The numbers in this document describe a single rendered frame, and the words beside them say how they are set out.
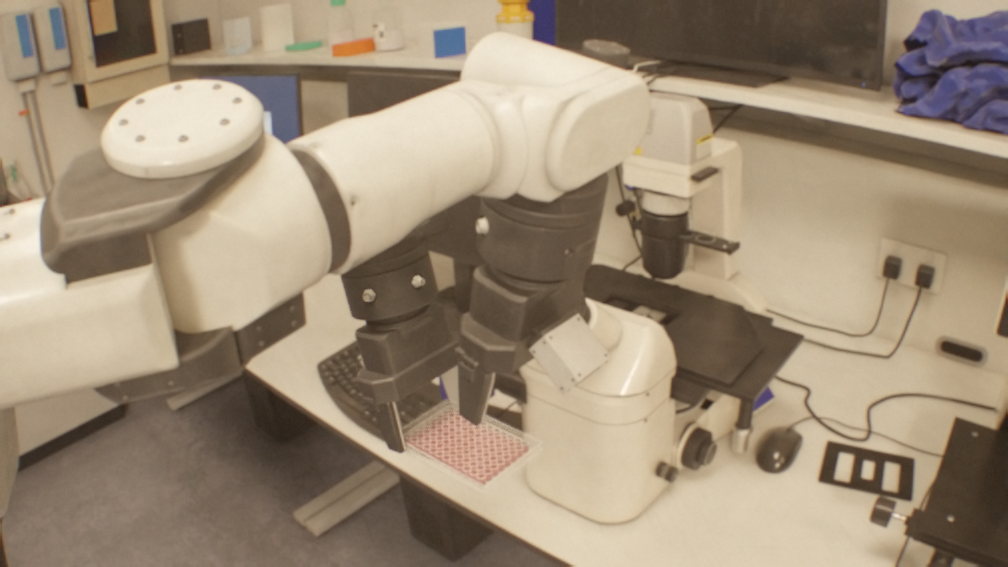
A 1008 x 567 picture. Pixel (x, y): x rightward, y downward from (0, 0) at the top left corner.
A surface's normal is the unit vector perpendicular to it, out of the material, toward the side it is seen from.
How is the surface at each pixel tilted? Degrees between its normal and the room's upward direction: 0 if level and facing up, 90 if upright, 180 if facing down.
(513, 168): 110
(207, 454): 0
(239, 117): 17
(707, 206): 100
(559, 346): 42
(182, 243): 105
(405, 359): 78
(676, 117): 73
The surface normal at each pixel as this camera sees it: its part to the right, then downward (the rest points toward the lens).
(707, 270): -0.60, 0.58
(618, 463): -0.03, 0.46
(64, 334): 0.47, 0.39
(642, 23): -0.63, 0.30
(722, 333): -0.04, -0.90
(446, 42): 0.65, 0.32
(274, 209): 0.68, -0.09
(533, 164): 0.10, 0.68
